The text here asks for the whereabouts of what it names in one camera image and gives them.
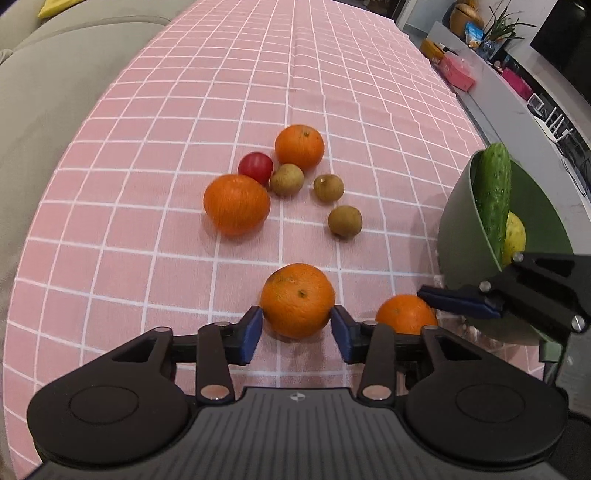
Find pink checked tablecloth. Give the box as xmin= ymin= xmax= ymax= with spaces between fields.
xmin=2 ymin=0 xmax=546 ymax=478

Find beige sofa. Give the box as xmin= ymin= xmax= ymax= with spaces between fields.
xmin=0 ymin=0 xmax=195 ymax=462

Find large orange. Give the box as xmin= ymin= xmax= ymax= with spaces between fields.
xmin=260 ymin=263 xmax=336 ymax=339
xmin=203 ymin=174 xmax=271 ymax=236

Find black television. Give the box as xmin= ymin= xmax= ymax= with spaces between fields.
xmin=530 ymin=0 xmax=591 ymax=79

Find yellow-green guava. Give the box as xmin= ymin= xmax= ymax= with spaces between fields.
xmin=502 ymin=211 xmax=527 ymax=266

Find yellow cushion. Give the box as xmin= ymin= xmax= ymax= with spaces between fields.
xmin=38 ymin=0 xmax=75 ymax=19

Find pink bag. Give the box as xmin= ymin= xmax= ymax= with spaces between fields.
xmin=502 ymin=68 xmax=532 ymax=100

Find small orange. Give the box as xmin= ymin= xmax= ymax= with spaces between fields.
xmin=375 ymin=294 xmax=438 ymax=335

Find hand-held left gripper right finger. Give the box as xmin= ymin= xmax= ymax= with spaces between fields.
xmin=330 ymin=305 xmax=481 ymax=402

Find white router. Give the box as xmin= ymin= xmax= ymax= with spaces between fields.
xmin=540 ymin=108 xmax=575 ymax=144

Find yellow box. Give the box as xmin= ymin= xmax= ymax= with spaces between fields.
xmin=421 ymin=39 xmax=451 ymax=63

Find brown longan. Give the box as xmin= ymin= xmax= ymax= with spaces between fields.
xmin=313 ymin=174 xmax=345 ymax=203
xmin=270 ymin=163 xmax=305 ymax=197
xmin=328 ymin=205 xmax=363 ymax=238

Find pink box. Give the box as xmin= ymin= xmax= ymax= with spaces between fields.
xmin=436 ymin=53 xmax=477 ymax=92

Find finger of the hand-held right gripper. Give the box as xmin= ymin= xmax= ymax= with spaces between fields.
xmin=417 ymin=251 xmax=591 ymax=344

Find green potted plant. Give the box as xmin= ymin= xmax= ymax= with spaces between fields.
xmin=482 ymin=0 xmax=527 ymax=42

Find green cucumber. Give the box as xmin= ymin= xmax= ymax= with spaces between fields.
xmin=475 ymin=142 xmax=512 ymax=264

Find medium orange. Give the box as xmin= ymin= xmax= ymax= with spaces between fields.
xmin=274 ymin=124 xmax=325 ymax=171

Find red cherry tomato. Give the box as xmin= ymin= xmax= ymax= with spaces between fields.
xmin=238 ymin=152 xmax=274 ymax=186

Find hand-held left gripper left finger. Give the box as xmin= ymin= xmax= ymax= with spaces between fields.
xmin=111 ymin=305 xmax=264 ymax=407

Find white television cabinet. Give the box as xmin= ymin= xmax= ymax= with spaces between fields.
xmin=427 ymin=21 xmax=591 ymax=208

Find green plastic bowl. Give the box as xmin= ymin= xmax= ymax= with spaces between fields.
xmin=438 ymin=148 xmax=575 ymax=347

